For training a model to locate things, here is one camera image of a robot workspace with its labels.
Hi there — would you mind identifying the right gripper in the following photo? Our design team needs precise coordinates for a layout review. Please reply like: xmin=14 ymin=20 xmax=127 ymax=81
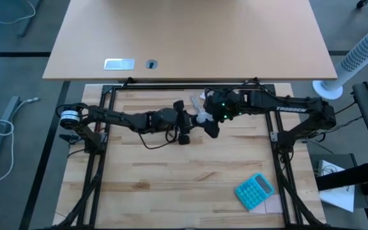
xmin=203 ymin=89 xmax=246 ymax=139

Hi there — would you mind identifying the white floor cable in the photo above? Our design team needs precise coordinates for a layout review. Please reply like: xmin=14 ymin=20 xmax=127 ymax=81
xmin=0 ymin=96 xmax=42 ymax=190

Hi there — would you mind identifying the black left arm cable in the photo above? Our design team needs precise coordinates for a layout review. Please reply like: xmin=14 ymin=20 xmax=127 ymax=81
xmin=137 ymin=125 xmax=181 ymax=151

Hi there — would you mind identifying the pink white power plug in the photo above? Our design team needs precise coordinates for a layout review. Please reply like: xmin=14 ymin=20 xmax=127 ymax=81
xmin=189 ymin=91 xmax=210 ymax=115

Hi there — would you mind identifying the white paper sheet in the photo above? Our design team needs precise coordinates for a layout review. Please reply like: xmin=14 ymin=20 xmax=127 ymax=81
xmin=317 ymin=158 xmax=357 ymax=213

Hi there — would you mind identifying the silver desk cable plate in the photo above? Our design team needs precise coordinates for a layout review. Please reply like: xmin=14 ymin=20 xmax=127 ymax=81
xmin=103 ymin=57 xmax=136 ymax=72

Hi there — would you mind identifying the black aluminium table frame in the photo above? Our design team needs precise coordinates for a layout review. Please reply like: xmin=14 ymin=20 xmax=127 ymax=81
xmin=51 ymin=82 xmax=327 ymax=230

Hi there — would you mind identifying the beige desk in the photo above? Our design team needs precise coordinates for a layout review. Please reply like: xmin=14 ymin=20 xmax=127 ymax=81
xmin=42 ymin=0 xmax=339 ymax=81

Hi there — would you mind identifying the round desk grommet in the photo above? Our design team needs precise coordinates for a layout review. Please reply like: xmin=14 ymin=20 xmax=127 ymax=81
xmin=144 ymin=58 xmax=159 ymax=70

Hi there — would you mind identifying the black diagonal beam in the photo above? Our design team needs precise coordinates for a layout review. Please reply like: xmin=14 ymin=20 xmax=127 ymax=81
xmin=314 ymin=158 xmax=368 ymax=193

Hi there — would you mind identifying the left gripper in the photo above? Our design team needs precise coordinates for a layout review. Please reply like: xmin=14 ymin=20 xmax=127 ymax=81
xmin=148 ymin=99 xmax=192 ymax=146

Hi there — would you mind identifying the teal calculator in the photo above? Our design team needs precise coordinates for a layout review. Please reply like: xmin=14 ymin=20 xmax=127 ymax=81
xmin=233 ymin=172 xmax=275 ymax=212

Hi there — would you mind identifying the pink sticky note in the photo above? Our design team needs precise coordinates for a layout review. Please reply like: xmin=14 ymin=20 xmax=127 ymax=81
xmin=264 ymin=194 xmax=284 ymax=214
xmin=248 ymin=200 xmax=267 ymax=215

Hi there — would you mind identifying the white tower fan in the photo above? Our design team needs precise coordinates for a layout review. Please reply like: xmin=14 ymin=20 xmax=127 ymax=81
xmin=311 ymin=14 xmax=368 ymax=101

